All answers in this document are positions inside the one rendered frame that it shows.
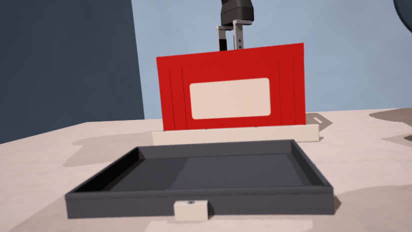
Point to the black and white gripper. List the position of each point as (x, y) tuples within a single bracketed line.
[(234, 14)]

